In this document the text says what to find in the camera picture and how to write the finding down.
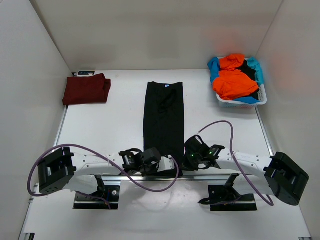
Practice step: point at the black label sticker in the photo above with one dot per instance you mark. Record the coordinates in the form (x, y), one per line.
(86, 73)

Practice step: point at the blue t shirt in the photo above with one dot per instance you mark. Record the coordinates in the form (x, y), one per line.
(257, 70)

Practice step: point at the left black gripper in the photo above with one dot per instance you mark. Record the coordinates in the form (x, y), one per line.
(156, 166)

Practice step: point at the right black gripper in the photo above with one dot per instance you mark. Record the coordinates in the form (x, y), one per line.
(187, 165)

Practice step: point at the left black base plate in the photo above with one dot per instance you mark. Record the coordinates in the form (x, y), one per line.
(100, 200)

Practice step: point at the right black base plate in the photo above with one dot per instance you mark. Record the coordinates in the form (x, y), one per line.
(224, 198)

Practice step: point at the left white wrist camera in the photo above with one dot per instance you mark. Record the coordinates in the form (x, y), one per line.
(166, 164)

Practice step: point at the black t shirt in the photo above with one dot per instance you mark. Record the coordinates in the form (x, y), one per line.
(244, 68)
(164, 119)

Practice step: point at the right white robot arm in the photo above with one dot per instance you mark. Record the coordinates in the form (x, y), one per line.
(276, 175)

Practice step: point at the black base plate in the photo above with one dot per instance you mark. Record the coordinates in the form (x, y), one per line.
(100, 200)
(224, 198)

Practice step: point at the white plastic laundry basket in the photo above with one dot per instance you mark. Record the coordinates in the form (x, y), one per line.
(250, 102)

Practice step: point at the dark red t shirt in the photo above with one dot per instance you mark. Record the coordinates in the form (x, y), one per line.
(86, 90)

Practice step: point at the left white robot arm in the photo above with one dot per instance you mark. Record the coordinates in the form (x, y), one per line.
(67, 170)

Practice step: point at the orange t shirt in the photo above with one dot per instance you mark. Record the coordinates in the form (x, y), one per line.
(229, 83)

